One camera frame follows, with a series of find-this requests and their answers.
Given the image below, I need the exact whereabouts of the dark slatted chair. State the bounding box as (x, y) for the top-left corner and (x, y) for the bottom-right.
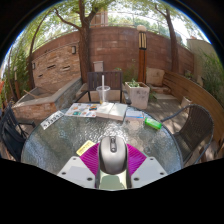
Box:
(74, 70), (132, 105)

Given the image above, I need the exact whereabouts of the black-and-white number plate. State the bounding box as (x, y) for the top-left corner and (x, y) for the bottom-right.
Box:
(40, 110), (65, 131)

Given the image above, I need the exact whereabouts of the white concrete planter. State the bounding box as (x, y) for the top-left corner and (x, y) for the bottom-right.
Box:
(124, 79), (151, 111)

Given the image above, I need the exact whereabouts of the white open book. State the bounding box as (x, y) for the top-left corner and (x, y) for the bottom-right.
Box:
(95, 101), (129, 122)

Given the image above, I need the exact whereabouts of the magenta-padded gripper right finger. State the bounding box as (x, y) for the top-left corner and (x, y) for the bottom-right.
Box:
(125, 142), (169, 190)

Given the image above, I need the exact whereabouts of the beige stone slab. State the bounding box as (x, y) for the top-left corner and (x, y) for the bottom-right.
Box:
(145, 67), (166, 87)

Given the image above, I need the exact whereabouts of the wooden lamp post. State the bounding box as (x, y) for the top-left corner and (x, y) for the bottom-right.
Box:
(136, 24), (149, 85)

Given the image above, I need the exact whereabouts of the stone raised bed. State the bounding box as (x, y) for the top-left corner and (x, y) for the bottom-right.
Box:
(12, 76), (84, 125)

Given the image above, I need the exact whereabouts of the grey wall box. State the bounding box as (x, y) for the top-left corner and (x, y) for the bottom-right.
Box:
(92, 60), (105, 73)

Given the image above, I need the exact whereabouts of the thick forked tree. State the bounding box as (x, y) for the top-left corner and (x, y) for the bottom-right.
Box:
(52, 0), (102, 85)

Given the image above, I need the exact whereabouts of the slim tree trunk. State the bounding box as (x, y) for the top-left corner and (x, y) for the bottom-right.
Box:
(154, 3), (180, 73)

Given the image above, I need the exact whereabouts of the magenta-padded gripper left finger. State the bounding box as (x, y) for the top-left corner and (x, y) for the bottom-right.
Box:
(57, 142), (101, 190)

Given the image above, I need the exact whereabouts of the dark wicker chair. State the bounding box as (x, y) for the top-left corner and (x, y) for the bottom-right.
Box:
(160, 103), (215, 167)

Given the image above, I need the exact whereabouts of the black plastic chair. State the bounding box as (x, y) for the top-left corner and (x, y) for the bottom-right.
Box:
(0, 104), (36, 163)

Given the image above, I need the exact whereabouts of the curved wooden bench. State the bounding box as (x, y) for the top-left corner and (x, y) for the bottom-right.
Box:
(162, 69), (224, 145)

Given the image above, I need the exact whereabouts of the grey computer mouse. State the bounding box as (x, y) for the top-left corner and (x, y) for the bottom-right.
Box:
(98, 134), (129, 176)

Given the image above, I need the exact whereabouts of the small blue-white booklet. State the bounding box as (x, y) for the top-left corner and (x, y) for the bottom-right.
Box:
(124, 109), (146, 122)

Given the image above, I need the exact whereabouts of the clear plastic cup with straw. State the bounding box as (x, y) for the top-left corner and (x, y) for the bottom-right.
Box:
(95, 74), (112, 105)

